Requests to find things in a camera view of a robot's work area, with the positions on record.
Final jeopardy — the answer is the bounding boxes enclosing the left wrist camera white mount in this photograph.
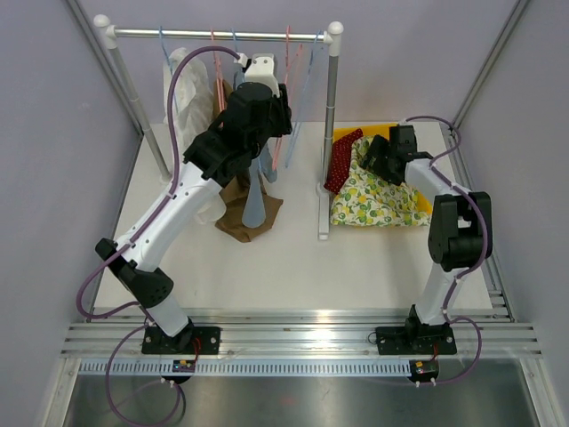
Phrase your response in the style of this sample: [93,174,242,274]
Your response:
[234,53,280,98]

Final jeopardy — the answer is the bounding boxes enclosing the lemon print skirt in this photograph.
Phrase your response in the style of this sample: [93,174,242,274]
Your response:
[330,136,430,227]

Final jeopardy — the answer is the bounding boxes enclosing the red polka dot skirt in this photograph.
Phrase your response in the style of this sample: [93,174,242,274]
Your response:
[324,128,364,194]

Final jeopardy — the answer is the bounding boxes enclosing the brown skirt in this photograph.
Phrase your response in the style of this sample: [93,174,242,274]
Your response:
[212,79,285,244]

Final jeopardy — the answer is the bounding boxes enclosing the metal clothes rack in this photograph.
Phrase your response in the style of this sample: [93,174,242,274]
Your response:
[93,14,344,241]

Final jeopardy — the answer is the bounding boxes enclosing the blue hanger of denim garment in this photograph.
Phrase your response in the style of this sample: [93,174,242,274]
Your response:
[230,28,241,53]

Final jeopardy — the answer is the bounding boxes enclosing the blue hanger of red skirt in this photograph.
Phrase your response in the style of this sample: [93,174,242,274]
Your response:
[284,31,323,169]

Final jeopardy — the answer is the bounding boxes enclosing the pink hanger of lemon skirt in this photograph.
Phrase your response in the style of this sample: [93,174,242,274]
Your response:
[270,24,305,169]

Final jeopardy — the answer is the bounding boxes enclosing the white dress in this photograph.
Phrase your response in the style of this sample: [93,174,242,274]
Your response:
[163,47,226,224]

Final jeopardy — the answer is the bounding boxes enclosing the yellow plastic bin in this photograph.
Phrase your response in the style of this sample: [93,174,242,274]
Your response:
[333,122,432,214]

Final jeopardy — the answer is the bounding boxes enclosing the light blue denim garment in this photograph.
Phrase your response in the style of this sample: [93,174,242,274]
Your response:
[231,73,280,229]

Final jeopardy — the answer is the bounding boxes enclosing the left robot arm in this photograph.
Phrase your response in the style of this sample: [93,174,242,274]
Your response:
[95,82,292,354]

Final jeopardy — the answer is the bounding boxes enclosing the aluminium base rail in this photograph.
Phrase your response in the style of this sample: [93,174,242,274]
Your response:
[60,311,541,377]

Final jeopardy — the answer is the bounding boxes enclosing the blue hanger of white dress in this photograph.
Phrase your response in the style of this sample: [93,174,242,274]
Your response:
[157,25,180,112]

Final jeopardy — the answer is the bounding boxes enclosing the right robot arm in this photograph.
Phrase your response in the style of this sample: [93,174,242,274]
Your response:
[363,125,493,356]

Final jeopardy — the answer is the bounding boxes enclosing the pink hanger of brown skirt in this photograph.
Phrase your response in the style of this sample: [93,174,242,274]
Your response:
[213,52,226,112]

